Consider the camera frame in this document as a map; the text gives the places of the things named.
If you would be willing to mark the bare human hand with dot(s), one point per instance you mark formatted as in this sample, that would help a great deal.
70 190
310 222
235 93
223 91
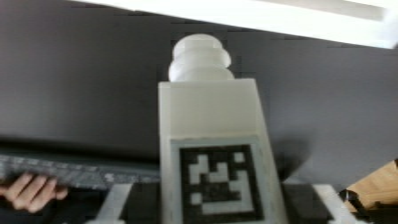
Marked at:
31 192

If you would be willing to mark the white table leg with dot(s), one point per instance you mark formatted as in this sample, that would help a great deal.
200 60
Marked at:
221 187

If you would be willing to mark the white fence obstacle frame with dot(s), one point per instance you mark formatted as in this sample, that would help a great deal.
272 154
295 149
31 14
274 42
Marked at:
351 21

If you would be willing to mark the grey computer keyboard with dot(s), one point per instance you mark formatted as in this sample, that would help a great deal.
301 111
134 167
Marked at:
82 174

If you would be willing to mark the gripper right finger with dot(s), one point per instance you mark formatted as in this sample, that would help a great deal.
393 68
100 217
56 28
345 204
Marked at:
315 206

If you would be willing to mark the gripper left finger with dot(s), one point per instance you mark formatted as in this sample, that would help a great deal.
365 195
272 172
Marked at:
132 205

